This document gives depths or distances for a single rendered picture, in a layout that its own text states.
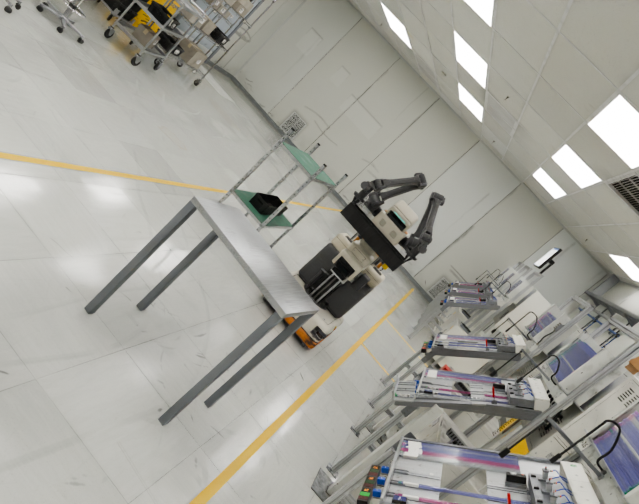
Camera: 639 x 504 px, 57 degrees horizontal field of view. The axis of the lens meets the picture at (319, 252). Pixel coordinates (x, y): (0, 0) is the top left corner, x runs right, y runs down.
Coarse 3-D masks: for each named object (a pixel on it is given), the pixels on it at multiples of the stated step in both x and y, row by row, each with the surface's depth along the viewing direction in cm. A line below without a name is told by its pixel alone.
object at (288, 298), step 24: (216, 216) 270; (240, 216) 300; (240, 240) 272; (264, 240) 303; (240, 264) 258; (264, 264) 274; (264, 288) 253; (288, 288) 277; (288, 312) 253; (312, 312) 284; (288, 336) 293
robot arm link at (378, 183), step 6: (414, 174) 436; (378, 180) 420; (384, 180) 422; (390, 180) 423; (396, 180) 425; (402, 180) 427; (408, 180) 429; (414, 180) 431; (378, 186) 418; (384, 186) 419; (390, 186) 425; (396, 186) 428; (420, 186) 433
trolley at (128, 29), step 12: (168, 0) 753; (192, 0) 760; (192, 12) 717; (120, 24) 690; (108, 36) 699; (132, 36) 713; (156, 36) 691; (180, 36) 750; (144, 48) 695; (156, 48) 770; (132, 60) 697
